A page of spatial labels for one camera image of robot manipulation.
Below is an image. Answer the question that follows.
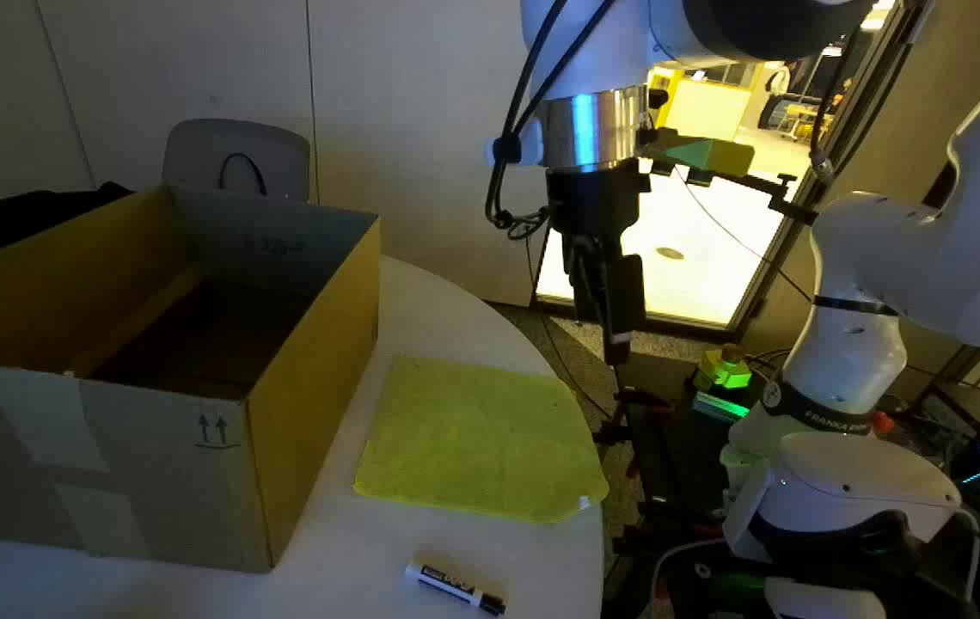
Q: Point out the black mounting rod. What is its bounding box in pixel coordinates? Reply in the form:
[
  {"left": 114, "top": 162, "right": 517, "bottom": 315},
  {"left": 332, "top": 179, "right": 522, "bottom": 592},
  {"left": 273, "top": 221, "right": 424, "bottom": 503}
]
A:
[{"left": 744, "top": 167, "right": 824, "bottom": 226}]

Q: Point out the black and white marker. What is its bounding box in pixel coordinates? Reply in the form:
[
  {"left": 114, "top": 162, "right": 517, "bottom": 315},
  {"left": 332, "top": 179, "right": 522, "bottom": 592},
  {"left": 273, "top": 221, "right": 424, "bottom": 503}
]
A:
[{"left": 401, "top": 557, "right": 510, "bottom": 619}]

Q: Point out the grey chair backrest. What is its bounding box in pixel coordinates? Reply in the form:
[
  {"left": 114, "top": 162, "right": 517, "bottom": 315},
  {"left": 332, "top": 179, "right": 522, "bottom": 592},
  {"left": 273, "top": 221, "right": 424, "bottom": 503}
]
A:
[{"left": 159, "top": 118, "right": 313, "bottom": 206}]

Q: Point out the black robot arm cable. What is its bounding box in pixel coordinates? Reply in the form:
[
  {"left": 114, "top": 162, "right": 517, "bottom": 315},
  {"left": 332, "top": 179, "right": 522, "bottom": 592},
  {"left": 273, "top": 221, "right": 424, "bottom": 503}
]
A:
[{"left": 482, "top": 0, "right": 619, "bottom": 241}]

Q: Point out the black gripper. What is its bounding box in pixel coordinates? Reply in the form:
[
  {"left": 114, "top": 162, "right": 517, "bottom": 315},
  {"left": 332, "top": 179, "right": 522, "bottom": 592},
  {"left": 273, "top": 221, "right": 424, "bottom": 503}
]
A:
[{"left": 544, "top": 159, "right": 653, "bottom": 369}]

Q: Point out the open cardboard box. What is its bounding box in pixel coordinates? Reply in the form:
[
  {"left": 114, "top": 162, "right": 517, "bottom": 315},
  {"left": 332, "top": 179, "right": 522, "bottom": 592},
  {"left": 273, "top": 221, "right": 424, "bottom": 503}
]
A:
[{"left": 0, "top": 187, "right": 384, "bottom": 574}]

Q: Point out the yellow microfiber towel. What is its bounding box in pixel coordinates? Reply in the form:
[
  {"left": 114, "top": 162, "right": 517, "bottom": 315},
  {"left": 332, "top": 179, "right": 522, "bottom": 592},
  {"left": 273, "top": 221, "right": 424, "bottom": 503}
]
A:
[{"left": 352, "top": 354, "right": 612, "bottom": 526}]

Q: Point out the green lit electronic box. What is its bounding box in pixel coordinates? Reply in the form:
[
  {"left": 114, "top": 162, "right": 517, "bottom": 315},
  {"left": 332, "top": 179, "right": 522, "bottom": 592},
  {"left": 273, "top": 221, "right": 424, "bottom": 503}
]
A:
[{"left": 689, "top": 351, "right": 757, "bottom": 428}]

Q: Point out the black cloth bundle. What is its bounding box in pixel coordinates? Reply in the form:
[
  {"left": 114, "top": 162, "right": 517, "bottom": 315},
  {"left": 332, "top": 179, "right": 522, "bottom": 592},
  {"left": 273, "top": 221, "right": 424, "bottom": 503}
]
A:
[{"left": 0, "top": 179, "right": 135, "bottom": 255}]

